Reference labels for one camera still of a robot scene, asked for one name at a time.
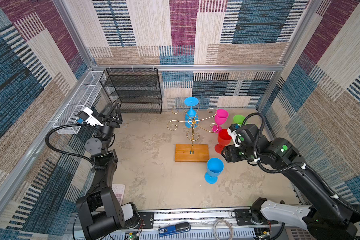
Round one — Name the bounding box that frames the black mesh shelf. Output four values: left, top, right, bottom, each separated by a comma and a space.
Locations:
100, 68, 163, 114

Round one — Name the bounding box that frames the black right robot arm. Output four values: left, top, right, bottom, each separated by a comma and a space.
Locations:
221, 113, 360, 240

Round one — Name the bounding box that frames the grey coiled cable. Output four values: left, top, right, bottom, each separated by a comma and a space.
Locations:
212, 218, 234, 240

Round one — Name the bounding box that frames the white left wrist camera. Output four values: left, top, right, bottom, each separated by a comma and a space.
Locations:
77, 107, 104, 127

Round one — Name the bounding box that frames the magenta wine glass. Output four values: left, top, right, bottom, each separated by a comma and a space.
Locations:
212, 109, 229, 133

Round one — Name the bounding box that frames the red wine glass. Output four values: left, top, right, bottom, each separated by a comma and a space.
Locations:
214, 129, 232, 154

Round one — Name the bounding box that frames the white wire basket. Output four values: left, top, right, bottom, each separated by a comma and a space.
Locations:
53, 71, 103, 129

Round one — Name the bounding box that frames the white pink calculator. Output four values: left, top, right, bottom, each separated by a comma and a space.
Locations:
112, 184, 126, 205

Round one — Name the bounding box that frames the gold wire glass rack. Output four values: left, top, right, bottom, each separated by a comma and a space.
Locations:
167, 105, 217, 145

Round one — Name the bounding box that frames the wooden rack base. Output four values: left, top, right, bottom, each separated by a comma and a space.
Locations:
175, 144, 210, 163

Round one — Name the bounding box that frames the green wine glass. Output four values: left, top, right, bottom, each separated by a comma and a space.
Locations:
232, 115, 245, 126

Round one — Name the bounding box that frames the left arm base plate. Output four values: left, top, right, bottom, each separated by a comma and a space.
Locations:
137, 212, 155, 230

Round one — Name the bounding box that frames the aluminium mounting rail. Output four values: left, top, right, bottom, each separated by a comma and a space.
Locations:
62, 204, 321, 240

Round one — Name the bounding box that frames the blue wine glass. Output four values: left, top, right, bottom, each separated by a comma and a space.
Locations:
204, 158, 224, 184
184, 97, 199, 129

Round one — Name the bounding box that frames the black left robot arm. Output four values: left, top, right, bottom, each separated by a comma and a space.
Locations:
45, 103, 141, 240

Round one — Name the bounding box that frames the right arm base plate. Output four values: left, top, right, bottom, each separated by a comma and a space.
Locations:
233, 209, 254, 226

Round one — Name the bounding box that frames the blue black stapler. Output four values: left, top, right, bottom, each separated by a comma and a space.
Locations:
159, 222, 191, 237

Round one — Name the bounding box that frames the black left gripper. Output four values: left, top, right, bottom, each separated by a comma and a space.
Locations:
95, 105, 123, 155

